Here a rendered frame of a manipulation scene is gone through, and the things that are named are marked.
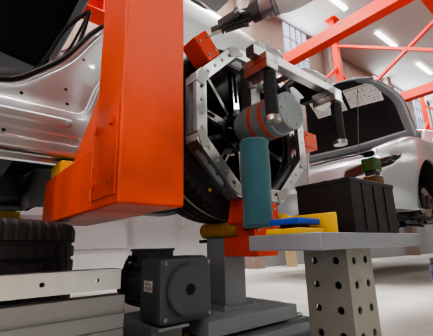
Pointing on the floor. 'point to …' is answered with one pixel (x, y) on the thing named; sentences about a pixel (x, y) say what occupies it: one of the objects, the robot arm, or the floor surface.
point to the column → (341, 293)
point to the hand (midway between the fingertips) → (212, 31)
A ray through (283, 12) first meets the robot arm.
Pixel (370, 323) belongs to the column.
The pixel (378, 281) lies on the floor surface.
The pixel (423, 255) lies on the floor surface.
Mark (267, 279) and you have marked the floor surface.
